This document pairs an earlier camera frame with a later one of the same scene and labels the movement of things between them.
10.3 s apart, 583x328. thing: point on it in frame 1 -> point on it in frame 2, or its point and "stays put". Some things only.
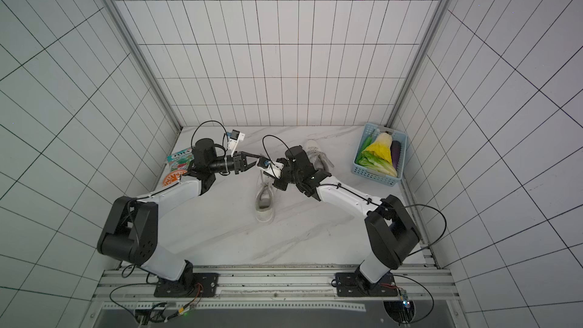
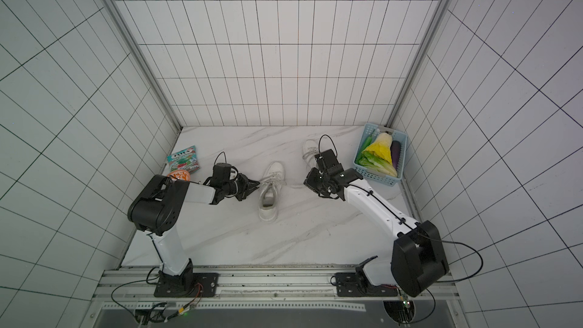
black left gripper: [239, 157] -> [247, 185]
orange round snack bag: [172, 178] stays put
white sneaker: [319, 160] stays put
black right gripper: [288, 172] -> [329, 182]
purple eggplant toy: [395, 150] stays put
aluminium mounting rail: [267, 288] stays put
